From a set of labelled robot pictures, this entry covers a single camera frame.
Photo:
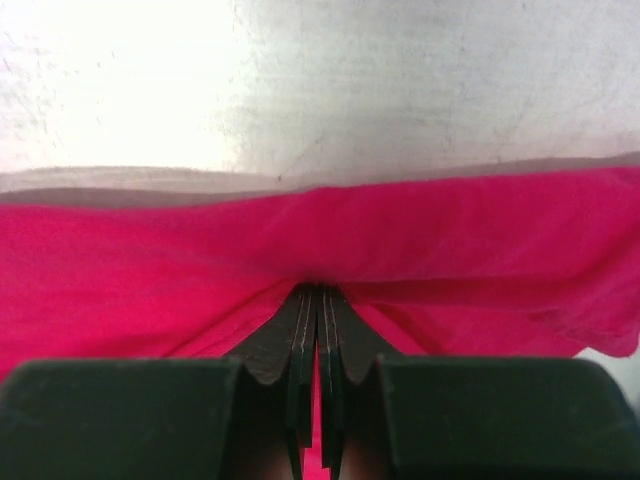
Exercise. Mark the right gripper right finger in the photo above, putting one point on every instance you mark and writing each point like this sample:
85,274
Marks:
353,422

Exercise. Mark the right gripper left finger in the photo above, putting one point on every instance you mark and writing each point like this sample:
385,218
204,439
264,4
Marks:
272,418

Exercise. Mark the red t shirt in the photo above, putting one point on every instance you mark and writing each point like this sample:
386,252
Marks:
119,309

